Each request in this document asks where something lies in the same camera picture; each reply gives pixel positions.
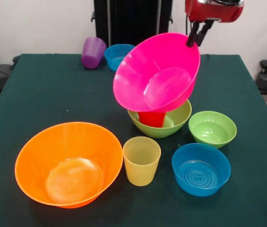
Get large pink plastic bowl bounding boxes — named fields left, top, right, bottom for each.
left=113, top=32, right=201, bottom=113

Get orange plastic bowl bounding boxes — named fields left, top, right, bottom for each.
left=14, top=122, right=124, bottom=209

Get large green plastic bowl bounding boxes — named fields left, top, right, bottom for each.
left=127, top=99, right=193, bottom=139

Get black hanging cable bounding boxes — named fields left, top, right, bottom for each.
left=185, top=16, right=196, bottom=36

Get small green plastic bowl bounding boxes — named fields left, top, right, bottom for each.
left=188, top=111, right=238, bottom=149

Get blue plastic bowl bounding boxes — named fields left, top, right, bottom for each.
left=104, top=44, right=136, bottom=72
left=171, top=143, right=231, bottom=197

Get red plastic cup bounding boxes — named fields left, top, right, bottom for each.
left=137, top=111, right=167, bottom=128

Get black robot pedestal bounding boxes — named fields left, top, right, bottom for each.
left=91, top=0, right=174, bottom=47

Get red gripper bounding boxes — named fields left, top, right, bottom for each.
left=185, top=0, right=245, bottom=47

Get dark green table cloth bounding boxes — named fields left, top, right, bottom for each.
left=0, top=53, right=267, bottom=227

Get purple plastic cup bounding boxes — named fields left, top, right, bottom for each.
left=81, top=36, right=107, bottom=69

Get yellow plastic cup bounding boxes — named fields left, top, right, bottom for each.
left=123, top=136, right=162, bottom=187

